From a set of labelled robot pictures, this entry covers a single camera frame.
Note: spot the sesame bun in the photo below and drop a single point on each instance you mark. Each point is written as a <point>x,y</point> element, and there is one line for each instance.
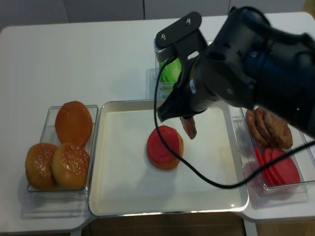
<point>38,167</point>
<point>70,165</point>

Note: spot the clear bun container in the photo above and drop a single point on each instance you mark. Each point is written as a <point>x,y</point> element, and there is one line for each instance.
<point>49,135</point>

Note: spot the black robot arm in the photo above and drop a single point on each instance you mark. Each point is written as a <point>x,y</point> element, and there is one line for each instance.
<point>249,63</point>

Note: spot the brown meat patty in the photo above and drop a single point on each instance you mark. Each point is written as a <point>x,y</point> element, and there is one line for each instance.
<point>188,124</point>

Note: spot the bottom bun on tray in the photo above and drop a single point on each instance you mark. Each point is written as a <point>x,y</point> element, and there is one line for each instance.
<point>169,162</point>

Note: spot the sesame bun front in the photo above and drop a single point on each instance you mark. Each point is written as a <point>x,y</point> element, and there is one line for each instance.
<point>70,165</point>

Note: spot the red tomato slices stack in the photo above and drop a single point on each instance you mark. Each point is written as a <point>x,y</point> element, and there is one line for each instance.
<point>282,173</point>

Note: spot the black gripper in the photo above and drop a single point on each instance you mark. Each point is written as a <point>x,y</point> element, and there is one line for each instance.
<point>204,80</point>

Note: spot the green lettuce leaf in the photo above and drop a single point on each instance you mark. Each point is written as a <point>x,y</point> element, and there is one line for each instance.
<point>171,72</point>

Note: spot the clear lettuce cheese container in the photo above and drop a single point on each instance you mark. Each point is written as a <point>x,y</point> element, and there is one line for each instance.
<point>164,89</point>

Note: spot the sesame bun left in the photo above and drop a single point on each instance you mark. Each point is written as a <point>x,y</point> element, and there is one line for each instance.
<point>38,167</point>

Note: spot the white serving tray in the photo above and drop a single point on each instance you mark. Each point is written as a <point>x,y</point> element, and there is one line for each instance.
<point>167,196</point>

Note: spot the brown patty stack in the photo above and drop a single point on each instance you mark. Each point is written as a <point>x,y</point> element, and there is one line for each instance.
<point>268,130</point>

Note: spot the clear patty tomato container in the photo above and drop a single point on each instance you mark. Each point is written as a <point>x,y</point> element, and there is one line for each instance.
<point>303,160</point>

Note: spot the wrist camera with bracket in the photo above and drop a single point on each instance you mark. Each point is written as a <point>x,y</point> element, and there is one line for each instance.
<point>180,39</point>

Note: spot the red tomato slice on bun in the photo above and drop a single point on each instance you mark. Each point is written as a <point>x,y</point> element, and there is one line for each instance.
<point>160,147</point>

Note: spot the plain brown bun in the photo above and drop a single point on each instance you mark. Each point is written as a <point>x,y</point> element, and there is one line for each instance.
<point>73,123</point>

